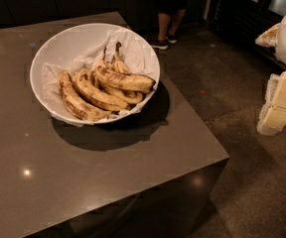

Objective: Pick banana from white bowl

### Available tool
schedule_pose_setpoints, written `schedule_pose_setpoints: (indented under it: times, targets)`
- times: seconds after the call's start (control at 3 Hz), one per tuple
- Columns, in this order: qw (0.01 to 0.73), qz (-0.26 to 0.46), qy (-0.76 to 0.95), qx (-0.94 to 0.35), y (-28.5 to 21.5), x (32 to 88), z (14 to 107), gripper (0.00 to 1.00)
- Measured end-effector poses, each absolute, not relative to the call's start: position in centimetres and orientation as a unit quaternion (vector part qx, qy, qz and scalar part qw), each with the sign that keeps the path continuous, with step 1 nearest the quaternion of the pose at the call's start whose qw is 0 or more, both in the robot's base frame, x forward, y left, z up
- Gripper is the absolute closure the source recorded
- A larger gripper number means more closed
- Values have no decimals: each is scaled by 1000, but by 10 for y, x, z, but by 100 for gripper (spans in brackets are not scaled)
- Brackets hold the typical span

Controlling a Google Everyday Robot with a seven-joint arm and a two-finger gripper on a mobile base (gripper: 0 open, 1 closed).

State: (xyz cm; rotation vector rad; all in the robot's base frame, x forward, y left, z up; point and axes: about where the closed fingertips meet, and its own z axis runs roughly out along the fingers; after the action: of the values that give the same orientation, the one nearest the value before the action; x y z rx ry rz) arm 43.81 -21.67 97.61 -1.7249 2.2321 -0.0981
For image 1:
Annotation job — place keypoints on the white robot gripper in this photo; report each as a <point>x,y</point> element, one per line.
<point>272,118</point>

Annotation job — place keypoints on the spotted banana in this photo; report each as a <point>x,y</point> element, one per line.
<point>115,95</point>
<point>84,82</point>
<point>124,81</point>
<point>75,105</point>

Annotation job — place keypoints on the rear banana with stem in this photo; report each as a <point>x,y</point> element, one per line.
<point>119,64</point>

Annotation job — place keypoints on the white ceramic bowl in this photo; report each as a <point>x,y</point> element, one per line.
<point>67,47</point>

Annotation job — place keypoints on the dark cabinet with windows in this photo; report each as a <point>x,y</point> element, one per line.
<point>242,21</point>

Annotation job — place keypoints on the person legs with sneakers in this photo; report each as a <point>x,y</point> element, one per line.
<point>170,16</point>

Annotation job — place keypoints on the white paper liner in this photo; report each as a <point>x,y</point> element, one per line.
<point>134,55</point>

